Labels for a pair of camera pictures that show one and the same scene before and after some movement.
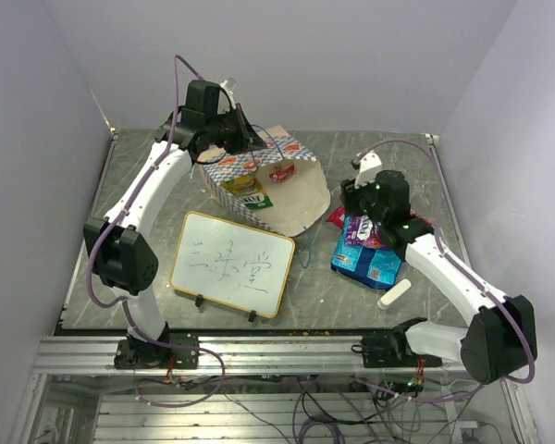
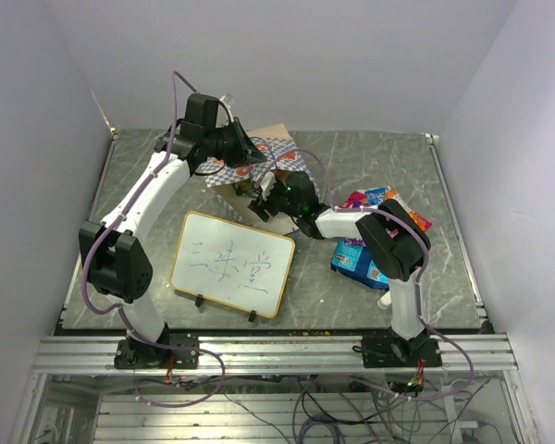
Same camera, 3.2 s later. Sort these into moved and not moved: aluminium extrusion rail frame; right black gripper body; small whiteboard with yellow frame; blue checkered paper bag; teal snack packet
Moved: blue checkered paper bag; right black gripper body
Not moved: teal snack packet; small whiteboard with yellow frame; aluminium extrusion rail frame
